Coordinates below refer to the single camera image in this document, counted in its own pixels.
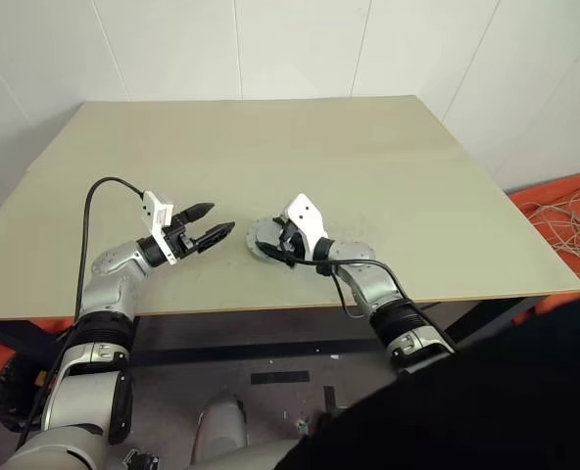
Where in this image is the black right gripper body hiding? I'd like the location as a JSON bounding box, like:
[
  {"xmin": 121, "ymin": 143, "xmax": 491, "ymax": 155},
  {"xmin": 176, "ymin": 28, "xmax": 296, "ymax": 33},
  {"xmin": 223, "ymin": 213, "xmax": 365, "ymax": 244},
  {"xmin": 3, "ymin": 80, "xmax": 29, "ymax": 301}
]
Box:
[{"xmin": 272, "ymin": 214, "xmax": 307, "ymax": 263}]

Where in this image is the grey circuit board cover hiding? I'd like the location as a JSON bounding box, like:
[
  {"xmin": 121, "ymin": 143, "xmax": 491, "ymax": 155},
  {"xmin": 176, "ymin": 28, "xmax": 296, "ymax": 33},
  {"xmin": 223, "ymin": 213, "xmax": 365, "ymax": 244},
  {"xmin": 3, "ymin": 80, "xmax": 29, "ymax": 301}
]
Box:
[{"xmin": 246, "ymin": 218, "xmax": 287, "ymax": 246}]

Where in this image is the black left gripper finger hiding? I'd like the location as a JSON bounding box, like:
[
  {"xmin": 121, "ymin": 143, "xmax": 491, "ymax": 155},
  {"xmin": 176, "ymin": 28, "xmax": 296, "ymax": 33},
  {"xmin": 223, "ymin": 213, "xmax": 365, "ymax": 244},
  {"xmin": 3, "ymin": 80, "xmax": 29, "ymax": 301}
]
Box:
[
  {"xmin": 176, "ymin": 201, "xmax": 217, "ymax": 224},
  {"xmin": 194, "ymin": 221, "xmax": 236, "ymax": 254}
]

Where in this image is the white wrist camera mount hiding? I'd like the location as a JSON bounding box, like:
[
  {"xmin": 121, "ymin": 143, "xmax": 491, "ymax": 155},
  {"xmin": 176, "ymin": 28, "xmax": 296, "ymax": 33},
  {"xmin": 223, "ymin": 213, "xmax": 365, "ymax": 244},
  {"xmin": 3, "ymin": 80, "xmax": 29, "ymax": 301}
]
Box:
[
  {"xmin": 283, "ymin": 193, "xmax": 326, "ymax": 260},
  {"xmin": 140, "ymin": 190, "xmax": 178, "ymax": 265}
]

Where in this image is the wide black floor tape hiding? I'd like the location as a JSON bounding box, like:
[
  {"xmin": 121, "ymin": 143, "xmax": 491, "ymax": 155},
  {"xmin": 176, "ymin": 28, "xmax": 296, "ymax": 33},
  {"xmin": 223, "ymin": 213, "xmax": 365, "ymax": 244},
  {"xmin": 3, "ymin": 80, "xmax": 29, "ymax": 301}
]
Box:
[{"xmin": 250, "ymin": 370, "xmax": 311, "ymax": 386}]

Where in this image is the round grey metal object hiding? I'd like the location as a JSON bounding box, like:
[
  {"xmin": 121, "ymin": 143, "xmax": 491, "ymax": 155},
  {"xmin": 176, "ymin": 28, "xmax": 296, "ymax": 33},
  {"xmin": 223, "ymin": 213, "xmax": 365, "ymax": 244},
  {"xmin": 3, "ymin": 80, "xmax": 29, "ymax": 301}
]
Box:
[{"xmin": 244, "ymin": 229, "xmax": 291, "ymax": 264}]

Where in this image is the gray left robot leg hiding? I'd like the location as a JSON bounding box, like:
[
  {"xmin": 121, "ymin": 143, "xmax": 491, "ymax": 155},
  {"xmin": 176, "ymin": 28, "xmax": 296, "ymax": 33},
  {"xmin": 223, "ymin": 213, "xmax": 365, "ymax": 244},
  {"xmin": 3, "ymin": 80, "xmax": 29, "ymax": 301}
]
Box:
[{"xmin": 194, "ymin": 394, "xmax": 250, "ymax": 459}]

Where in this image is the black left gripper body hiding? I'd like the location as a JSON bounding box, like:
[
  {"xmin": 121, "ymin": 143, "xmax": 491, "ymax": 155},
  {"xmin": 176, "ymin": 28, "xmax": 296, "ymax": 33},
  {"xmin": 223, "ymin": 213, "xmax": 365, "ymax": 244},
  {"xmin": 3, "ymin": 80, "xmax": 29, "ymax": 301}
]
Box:
[{"xmin": 161, "ymin": 218, "xmax": 208, "ymax": 259}]

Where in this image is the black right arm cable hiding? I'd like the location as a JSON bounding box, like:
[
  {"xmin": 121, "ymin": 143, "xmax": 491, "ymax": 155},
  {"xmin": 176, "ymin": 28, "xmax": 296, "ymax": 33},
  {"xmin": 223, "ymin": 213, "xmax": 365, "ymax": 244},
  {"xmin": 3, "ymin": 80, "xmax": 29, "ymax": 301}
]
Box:
[{"xmin": 254, "ymin": 239, "xmax": 404, "ymax": 319}]

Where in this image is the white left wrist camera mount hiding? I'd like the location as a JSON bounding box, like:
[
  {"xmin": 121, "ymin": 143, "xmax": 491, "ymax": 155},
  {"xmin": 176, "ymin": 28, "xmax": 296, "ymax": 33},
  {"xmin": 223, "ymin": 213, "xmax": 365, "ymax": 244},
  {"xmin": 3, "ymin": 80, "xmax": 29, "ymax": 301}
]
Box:
[{"xmin": 140, "ymin": 190, "xmax": 178, "ymax": 265}]

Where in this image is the gray robot torso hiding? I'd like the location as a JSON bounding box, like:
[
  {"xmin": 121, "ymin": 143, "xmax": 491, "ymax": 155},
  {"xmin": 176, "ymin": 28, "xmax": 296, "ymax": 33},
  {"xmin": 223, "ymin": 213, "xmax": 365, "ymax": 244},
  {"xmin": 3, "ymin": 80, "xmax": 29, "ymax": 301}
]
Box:
[{"xmin": 186, "ymin": 435, "xmax": 301, "ymax": 470}]

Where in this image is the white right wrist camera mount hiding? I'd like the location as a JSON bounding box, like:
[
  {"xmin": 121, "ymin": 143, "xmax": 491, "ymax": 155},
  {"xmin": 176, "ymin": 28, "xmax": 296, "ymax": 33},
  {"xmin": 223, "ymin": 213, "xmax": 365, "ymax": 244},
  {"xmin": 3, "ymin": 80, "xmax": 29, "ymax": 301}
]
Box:
[{"xmin": 283, "ymin": 193, "xmax": 326, "ymax": 260}]

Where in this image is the black rounded mesh object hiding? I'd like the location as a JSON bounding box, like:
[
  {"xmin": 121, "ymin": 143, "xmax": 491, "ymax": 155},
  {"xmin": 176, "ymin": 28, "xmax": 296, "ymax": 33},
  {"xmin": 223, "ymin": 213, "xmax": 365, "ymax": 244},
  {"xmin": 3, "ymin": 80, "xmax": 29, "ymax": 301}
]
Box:
[{"xmin": 0, "ymin": 352, "xmax": 41, "ymax": 432}]

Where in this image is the black table frame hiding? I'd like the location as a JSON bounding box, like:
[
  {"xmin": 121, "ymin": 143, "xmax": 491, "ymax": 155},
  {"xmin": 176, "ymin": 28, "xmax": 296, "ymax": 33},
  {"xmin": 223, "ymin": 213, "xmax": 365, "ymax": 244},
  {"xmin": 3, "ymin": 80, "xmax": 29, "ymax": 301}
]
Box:
[{"xmin": 0, "ymin": 296, "xmax": 551, "ymax": 368}]

